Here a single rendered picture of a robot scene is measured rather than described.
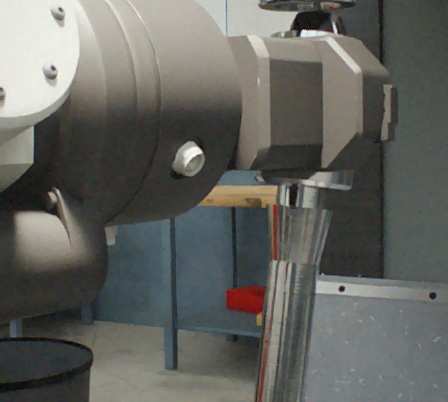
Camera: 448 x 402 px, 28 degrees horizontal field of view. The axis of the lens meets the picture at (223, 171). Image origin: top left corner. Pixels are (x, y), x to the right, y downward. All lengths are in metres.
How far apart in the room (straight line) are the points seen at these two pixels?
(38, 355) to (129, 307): 3.06
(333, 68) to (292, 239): 0.09
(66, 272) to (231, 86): 0.09
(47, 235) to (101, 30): 0.06
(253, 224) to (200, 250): 0.39
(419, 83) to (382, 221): 0.13
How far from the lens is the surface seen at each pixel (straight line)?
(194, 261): 5.39
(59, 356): 2.63
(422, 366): 0.79
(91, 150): 0.27
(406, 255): 0.81
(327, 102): 0.36
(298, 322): 0.42
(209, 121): 0.30
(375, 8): 0.82
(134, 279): 5.64
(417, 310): 0.80
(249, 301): 4.81
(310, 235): 0.42
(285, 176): 0.41
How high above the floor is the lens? 1.22
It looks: 3 degrees down
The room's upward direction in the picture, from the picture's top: 1 degrees counter-clockwise
